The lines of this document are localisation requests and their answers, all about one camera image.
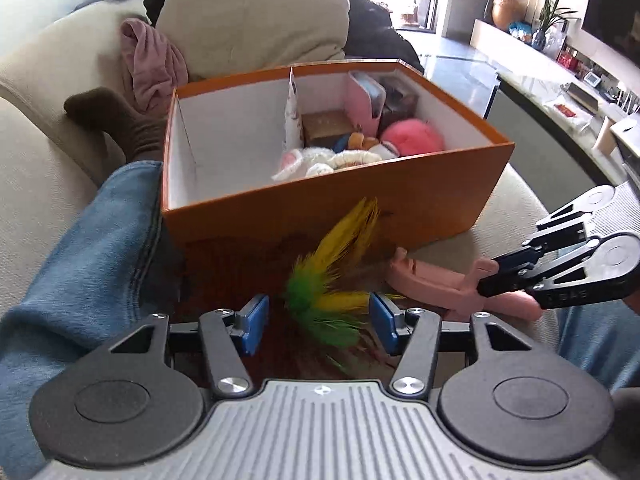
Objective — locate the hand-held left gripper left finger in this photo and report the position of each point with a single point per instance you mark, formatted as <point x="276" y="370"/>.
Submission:
<point x="255" y="322"/>

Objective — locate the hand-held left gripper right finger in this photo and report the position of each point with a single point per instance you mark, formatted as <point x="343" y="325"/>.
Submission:
<point x="380" y="320"/>

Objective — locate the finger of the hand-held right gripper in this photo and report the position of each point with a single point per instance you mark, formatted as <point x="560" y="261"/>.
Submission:
<point x="550" y="270"/>
<point x="560" y="230"/>

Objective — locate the pink plastic tool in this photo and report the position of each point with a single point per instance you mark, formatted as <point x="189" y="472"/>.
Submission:
<point x="435" y="285"/>

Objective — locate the yellow green feather toy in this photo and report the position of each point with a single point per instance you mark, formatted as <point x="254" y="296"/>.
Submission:
<point x="310" y="285"/>

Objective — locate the orange cardboard box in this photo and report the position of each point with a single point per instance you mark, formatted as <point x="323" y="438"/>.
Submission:
<point x="300" y="210"/>

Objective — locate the gold square box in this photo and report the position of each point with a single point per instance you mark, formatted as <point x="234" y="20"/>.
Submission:
<point x="325" y="127"/>

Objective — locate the person's right leg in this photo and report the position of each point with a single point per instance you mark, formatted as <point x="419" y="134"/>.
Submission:
<point x="600" y="340"/>

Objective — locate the person's leg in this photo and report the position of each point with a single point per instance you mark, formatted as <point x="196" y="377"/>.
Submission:
<point x="600" y="340"/>
<point x="75" y="300"/>

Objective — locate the paper cup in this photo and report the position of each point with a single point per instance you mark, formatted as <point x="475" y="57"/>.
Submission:
<point x="606" y="136"/>

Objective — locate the marble coffee table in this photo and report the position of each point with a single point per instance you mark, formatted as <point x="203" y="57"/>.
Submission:
<point x="550" y="120"/>

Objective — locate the red packet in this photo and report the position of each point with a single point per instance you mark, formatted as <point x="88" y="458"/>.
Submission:
<point x="564" y="109"/>

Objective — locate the small white clock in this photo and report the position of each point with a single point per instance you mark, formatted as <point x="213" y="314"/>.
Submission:
<point x="593" y="78"/>

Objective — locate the white plush toy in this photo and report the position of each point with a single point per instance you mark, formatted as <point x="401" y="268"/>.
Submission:
<point x="300" y="165"/>

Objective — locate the pink fluffy ball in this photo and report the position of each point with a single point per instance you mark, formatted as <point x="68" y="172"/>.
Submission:
<point x="412" y="137"/>

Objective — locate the white tv cabinet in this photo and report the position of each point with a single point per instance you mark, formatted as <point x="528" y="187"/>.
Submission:
<point x="525" y="57"/>

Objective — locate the blue orange plush toy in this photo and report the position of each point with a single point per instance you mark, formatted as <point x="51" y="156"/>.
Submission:
<point x="357" y="141"/>

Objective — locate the person's left leg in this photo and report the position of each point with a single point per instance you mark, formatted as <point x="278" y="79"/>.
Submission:
<point x="75" y="300"/>

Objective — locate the blue vase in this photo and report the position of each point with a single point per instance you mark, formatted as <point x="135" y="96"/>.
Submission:
<point x="539" y="40"/>

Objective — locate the brown speckled box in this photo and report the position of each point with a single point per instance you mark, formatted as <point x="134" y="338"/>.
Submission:
<point x="400" y="107"/>

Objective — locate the blue bag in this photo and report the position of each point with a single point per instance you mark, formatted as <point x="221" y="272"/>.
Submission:
<point x="520" y="31"/>

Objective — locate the white cardboard divider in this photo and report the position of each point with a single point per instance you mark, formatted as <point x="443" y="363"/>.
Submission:
<point x="291" y="115"/>

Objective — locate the pink case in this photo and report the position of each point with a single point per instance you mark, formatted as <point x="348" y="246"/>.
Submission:
<point x="362" y="105"/>

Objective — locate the green potted plant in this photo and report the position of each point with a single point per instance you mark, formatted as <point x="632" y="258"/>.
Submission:
<point x="555" y="12"/>

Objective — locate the copper vase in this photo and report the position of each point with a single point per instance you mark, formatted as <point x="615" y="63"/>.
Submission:
<point x="505" y="11"/>

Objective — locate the black television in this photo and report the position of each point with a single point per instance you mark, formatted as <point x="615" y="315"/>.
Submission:
<point x="615" y="5"/>

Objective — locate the brown sock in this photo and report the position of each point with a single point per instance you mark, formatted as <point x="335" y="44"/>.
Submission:
<point x="125" y="122"/>

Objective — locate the beige sofa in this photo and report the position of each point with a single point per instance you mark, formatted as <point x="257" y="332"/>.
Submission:
<point x="40" y="185"/>

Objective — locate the black padded jacket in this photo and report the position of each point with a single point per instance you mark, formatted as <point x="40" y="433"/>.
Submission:
<point x="372" y="32"/>

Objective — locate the pink cloth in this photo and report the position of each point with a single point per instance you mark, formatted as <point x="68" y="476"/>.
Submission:
<point x="152" y="67"/>

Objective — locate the beige cushion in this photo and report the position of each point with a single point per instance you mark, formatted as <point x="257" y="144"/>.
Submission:
<point x="255" y="15"/>

